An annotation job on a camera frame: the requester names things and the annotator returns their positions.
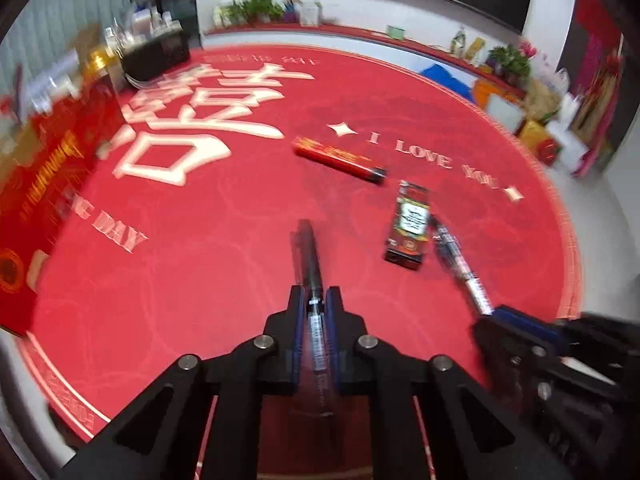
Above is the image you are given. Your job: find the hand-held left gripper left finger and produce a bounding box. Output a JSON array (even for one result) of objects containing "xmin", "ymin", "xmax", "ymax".
[{"xmin": 60, "ymin": 285, "xmax": 307, "ymax": 480}]

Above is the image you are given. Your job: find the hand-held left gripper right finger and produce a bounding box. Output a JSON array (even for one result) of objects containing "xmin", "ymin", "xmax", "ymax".
[{"xmin": 325, "ymin": 286, "xmax": 571, "ymax": 480}]

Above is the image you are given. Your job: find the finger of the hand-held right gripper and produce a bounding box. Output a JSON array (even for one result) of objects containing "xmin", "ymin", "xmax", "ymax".
[
  {"xmin": 472, "ymin": 319, "xmax": 553, "ymax": 413},
  {"xmin": 492, "ymin": 305, "xmax": 571, "ymax": 356}
]

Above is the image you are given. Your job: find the clear gel pen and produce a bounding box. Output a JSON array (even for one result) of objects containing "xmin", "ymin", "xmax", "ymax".
[{"xmin": 292, "ymin": 219, "xmax": 333, "ymax": 416}]

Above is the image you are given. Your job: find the black and silver pen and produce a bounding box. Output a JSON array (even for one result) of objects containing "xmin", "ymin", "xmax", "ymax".
[{"xmin": 430, "ymin": 217, "xmax": 496, "ymax": 317}]

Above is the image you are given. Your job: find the red cardboard box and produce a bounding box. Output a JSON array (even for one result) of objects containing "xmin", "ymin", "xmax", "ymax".
[{"xmin": 0, "ymin": 77, "xmax": 123, "ymax": 338}]

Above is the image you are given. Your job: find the round red printed mat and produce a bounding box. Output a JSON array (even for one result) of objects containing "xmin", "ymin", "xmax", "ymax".
[{"xmin": 20, "ymin": 45, "xmax": 583, "ymax": 480}]

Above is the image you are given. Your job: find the dark printed small box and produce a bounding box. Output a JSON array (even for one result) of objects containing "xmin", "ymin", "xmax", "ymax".
[{"xmin": 383, "ymin": 181, "xmax": 432, "ymax": 272}]

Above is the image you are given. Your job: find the red lighter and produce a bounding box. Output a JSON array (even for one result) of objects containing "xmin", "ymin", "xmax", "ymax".
[{"xmin": 291, "ymin": 136, "xmax": 388, "ymax": 186}]

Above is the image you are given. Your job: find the red and gold gift box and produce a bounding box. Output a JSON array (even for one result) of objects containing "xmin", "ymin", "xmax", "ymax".
[{"xmin": 517, "ymin": 120, "xmax": 561, "ymax": 166}]

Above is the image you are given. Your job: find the brown paper bag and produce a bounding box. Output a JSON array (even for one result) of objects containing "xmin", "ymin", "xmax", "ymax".
[{"xmin": 522, "ymin": 80, "xmax": 561, "ymax": 121}]

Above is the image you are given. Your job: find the orange box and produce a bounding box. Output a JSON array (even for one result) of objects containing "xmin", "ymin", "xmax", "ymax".
[{"xmin": 472, "ymin": 80, "xmax": 526, "ymax": 111}]

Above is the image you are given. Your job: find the white plastic bag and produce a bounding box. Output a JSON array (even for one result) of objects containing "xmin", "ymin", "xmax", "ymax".
[{"xmin": 537, "ymin": 57, "xmax": 571, "ymax": 93}]

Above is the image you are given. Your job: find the blue bag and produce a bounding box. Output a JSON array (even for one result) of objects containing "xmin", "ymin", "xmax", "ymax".
[{"xmin": 420, "ymin": 62, "xmax": 473, "ymax": 103}]

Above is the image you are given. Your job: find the potted plant with pink flowers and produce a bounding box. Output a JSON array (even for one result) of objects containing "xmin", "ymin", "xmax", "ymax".
[{"xmin": 487, "ymin": 42, "xmax": 538, "ymax": 86}]

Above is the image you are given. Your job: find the black radio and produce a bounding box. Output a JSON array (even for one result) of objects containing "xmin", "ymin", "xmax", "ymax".
[{"xmin": 121, "ymin": 30, "xmax": 192, "ymax": 83}]

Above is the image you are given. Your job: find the green leafy plant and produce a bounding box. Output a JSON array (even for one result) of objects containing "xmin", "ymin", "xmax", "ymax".
[{"xmin": 215, "ymin": 0, "xmax": 286, "ymax": 28}]

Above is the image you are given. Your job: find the red wall decoration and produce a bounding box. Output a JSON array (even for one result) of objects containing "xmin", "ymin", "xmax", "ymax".
[{"xmin": 575, "ymin": 0, "xmax": 626, "ymax": 41}]

